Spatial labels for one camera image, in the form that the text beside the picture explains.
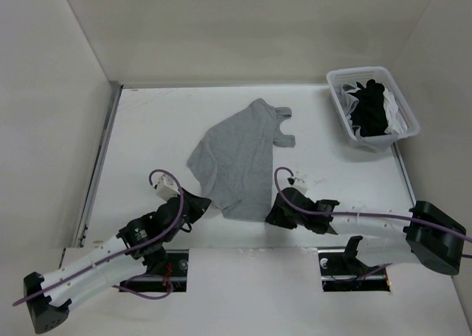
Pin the white tank top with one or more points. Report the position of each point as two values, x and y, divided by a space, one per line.
395 122

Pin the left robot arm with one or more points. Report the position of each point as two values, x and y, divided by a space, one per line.
137 249

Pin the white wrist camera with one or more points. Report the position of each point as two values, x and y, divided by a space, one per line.
298 184
166 188

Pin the black tank top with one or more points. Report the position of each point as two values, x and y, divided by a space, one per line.
369 115

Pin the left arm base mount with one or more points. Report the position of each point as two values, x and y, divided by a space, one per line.
175 268

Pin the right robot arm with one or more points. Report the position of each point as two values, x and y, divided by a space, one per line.
427 236

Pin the grey tank top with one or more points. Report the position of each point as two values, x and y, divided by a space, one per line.
234 160

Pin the light grey garment in basket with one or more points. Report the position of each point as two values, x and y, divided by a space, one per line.
348 99

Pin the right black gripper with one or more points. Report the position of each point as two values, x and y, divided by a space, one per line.
276 217

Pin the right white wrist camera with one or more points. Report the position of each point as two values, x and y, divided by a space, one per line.
298 184

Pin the white plastic basket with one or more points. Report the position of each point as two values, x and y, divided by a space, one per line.
379 74

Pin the metal table edge rail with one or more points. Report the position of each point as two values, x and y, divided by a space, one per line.
85 214

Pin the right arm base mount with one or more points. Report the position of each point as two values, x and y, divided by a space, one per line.
341 271

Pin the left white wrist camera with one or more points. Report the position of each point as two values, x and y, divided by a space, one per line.
166 188

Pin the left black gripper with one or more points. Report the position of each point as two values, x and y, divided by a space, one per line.
198 205

